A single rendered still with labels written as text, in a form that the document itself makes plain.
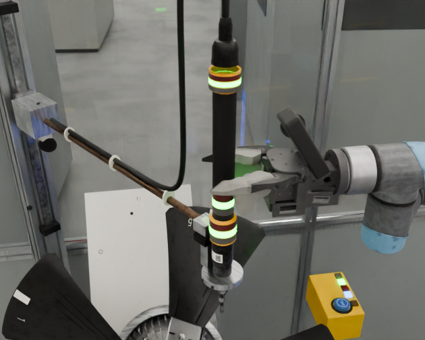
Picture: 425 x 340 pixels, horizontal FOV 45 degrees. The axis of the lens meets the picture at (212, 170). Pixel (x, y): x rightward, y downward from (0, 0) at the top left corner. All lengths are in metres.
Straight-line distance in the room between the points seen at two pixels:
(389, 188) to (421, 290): 1.43
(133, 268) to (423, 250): 1.19
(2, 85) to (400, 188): 0.90
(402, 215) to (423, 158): 0.10
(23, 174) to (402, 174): 0.95
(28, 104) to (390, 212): 0.82
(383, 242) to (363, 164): 0.16
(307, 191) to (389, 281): 1.38
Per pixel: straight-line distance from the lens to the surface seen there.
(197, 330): 1.03
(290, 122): 0.73
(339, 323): 1.40
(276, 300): 2.00
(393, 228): 0.88
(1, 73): 1.29
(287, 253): 1.86
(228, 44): 0.66
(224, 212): 0.78
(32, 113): 1.22
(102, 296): 1.27
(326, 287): 1.45
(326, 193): 0.81
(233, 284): 0.85
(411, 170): 0.83
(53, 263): 1.00
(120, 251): 1.27
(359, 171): 0.79
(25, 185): 1.42
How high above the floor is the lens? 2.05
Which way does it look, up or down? 31 degrees down
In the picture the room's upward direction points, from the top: straight up
